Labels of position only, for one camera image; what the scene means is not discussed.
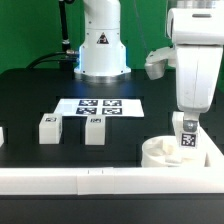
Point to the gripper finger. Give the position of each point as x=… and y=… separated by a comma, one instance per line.
x=190, y=122

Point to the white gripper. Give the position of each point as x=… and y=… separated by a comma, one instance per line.
x=198, y=41

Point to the white round stool seat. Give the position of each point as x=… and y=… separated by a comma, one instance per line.
x=163, y=151

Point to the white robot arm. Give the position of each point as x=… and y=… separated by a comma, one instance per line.
x=102, y=56

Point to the white marker sheet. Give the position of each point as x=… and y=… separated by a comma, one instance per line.
x=106, y=107

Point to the white U-shaped barrier wall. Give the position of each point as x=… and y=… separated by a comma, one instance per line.
x=96, y=181

